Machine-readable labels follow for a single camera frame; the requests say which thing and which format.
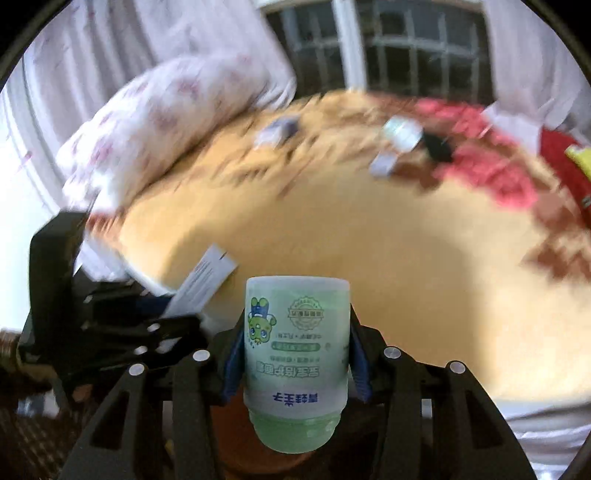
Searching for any black sock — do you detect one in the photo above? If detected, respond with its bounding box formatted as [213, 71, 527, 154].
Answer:
[422, 131, 454, 163]

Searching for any white framed barred window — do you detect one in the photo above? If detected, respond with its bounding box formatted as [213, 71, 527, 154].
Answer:
[256, 1, 494, 105]

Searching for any small white purple box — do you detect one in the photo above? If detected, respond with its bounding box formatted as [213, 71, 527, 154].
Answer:
[369, 152, 399, 178]

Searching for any white printed paper box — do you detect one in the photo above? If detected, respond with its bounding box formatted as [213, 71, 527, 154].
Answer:
[161, 245, 238, 339]

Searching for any sheer white curtain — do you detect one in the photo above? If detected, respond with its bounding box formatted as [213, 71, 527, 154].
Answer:
[483, 0, 590, 154]
[1, 1, 297, 215]

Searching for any red cloth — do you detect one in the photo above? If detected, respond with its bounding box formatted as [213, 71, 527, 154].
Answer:
[540, 127, 590, 225]

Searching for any left sheer white curtain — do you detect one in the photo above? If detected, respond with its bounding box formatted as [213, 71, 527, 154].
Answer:
[1, 1, 297, 215]

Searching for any green cartoon lotion bottle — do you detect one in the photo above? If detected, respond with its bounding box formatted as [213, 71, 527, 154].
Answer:
[243, 276, 351, 454]

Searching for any yellow floral plush blanket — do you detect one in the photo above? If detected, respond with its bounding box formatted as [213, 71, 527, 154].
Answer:
[90, 91, 590, 402]

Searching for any rolled pink floral quilt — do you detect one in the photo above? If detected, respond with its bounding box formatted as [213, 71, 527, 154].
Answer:
[56, 53, 270, 213]

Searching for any yellow cartoon pillow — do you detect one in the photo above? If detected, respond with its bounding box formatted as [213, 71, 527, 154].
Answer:
[565, 145, 591, 180]

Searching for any orange plastic trash bin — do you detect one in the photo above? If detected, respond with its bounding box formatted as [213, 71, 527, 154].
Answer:
[211, 395, 386, 479]

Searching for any blue white cigarette box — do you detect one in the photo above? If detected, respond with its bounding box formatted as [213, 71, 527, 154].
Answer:
[253, 116, 300, 148]

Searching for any white green labelled jar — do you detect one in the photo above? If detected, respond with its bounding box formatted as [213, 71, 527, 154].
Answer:
[383, 116, 423, 153]

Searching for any right sheer white curtain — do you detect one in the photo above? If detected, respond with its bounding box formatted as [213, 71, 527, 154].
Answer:
[483, 0, 590, 154]

